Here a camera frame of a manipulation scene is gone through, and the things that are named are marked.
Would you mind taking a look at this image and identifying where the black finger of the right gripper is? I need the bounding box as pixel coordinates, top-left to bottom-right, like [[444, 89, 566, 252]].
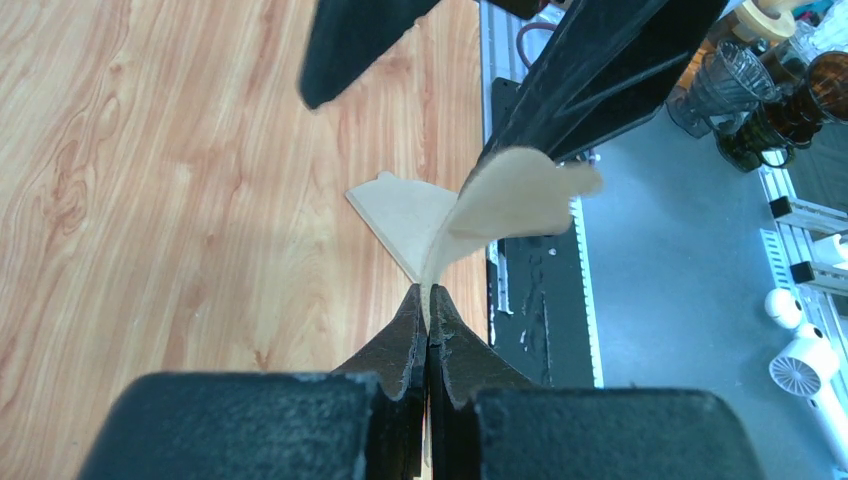
[[481, 0, 726, 160], [298, 0, 437, 110]]

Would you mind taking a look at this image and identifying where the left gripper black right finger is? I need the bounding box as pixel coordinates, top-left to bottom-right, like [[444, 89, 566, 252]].
[[427, 285, 764, 479]]

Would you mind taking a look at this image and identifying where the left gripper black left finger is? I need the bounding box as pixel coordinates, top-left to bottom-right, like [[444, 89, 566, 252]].
[[79, 285, 427, 479]]

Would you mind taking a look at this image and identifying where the brown paper filter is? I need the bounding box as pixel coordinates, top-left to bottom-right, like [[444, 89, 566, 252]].
[[419, 147, 603, 327], [345, 171, 458, 283]]

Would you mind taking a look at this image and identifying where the clear glass dripper outside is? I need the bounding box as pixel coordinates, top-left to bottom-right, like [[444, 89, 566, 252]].
[[666, 40, 781, 138]]

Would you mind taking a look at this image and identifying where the brown glass dripper outside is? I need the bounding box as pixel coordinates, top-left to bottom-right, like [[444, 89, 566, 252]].
[[716, 51, 847, 173]]

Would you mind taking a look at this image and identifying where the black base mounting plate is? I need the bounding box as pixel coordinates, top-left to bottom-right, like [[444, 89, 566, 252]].
[[486, 76, 598, 389]]

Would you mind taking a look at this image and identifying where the white handheld fan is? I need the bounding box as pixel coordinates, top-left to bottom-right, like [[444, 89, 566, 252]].
[[764, 288, 847, 473]]

